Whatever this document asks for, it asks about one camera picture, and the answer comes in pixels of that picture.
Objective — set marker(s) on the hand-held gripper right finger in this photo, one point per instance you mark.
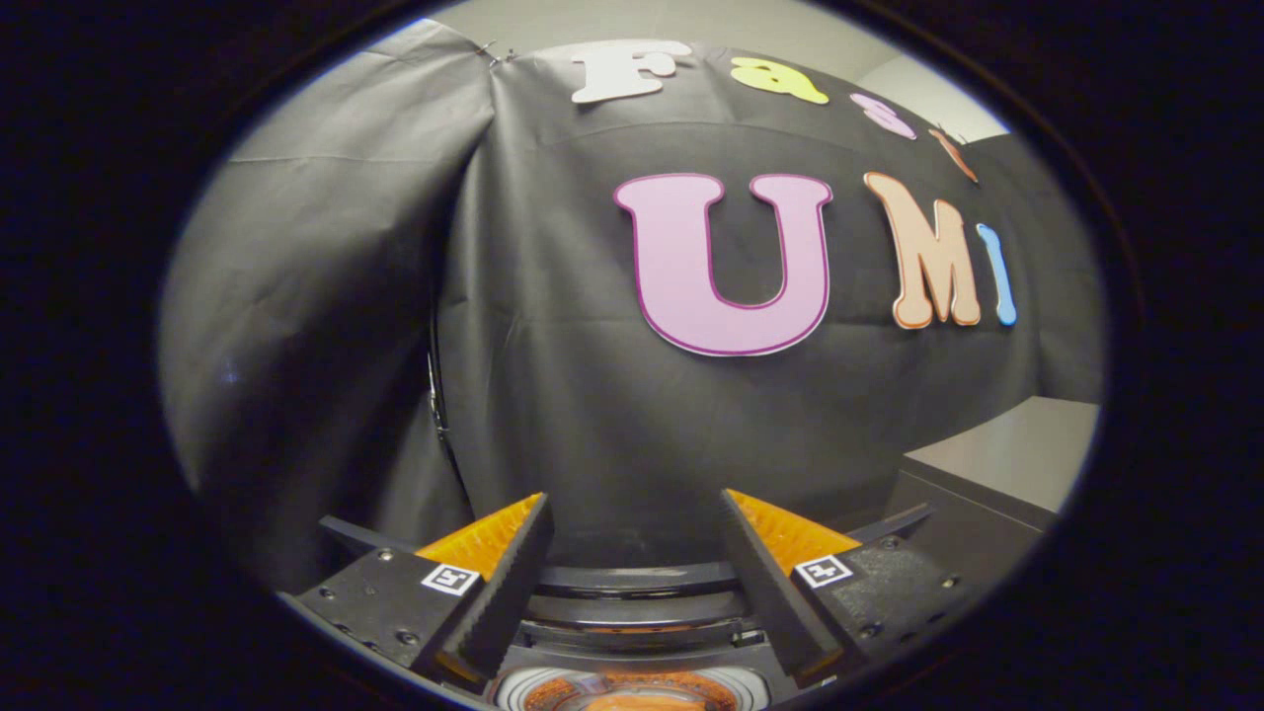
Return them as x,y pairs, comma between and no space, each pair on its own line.
765,583

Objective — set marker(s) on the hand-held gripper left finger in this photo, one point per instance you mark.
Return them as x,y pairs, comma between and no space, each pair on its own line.
509,592

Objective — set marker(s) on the yellow shirt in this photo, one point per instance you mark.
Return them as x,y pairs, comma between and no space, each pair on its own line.
642,703

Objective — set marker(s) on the beige cabinet with grey top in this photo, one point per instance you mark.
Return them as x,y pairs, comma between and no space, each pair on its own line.
1007,454

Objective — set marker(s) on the black backdrop cloth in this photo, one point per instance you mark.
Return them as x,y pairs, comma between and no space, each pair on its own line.
316,296

